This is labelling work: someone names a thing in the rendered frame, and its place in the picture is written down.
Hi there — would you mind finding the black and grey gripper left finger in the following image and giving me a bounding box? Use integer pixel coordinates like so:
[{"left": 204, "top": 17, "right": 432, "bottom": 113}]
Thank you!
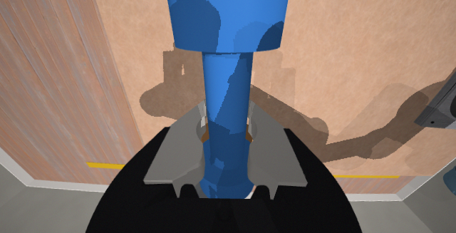
[{"left": 85, "top": 99, "right": 207, "bottom": 233}]

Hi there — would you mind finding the tan rectangular base plate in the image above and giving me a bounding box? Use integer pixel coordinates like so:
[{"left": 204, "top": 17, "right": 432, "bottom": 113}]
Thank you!
[{"left": 201, "top": 123, "right": 253, "bottom": 143}]

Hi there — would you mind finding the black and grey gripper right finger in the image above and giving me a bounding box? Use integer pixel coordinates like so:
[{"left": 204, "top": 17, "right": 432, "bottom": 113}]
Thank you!
[{"left": 247, "top": 99, "right": 362, "bottom": 233}]

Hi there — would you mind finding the blue dumbbell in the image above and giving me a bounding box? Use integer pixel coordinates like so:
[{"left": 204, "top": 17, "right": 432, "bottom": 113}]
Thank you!
[{"left": 167, "top": 0, "right": 289, "bottom": 199}]

